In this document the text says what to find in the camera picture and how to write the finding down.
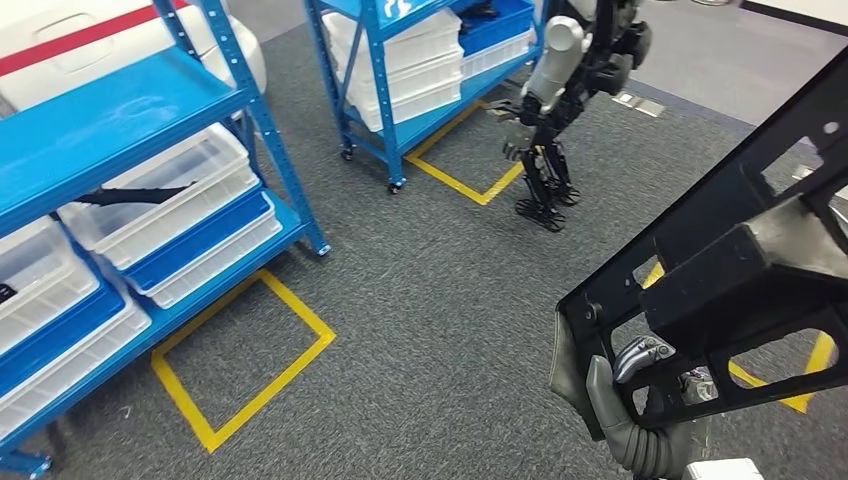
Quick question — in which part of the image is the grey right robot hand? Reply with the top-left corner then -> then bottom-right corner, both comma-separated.
586,335 -> 720,465

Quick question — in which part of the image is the long black plastic car part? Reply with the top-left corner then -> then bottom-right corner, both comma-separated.
548,46 -> 848,443

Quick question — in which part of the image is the blue steel shelf rack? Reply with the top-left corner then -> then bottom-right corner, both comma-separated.
303,0 -> 552,195
0,0 -> 331,480

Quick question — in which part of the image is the grey floor socket plate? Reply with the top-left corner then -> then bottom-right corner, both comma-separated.
612,91 -> 667,119

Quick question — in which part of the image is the humanoid robot with black legs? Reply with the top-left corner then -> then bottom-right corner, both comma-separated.
488,0 -> 654,234

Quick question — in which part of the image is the blue storage bin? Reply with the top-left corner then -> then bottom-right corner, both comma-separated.
457,0 -> 537,58

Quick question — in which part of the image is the blue bin lid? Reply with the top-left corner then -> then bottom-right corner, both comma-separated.
121,185 -> 276,294
0,283 -> 127,399

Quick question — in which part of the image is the red barrier belt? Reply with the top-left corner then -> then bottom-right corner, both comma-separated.
0,0 -> 190,77

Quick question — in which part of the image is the white car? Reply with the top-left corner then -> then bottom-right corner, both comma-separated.
0,0 -> 270,114

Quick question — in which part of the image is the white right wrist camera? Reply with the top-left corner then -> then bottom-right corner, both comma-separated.
685,458 -> 764,480

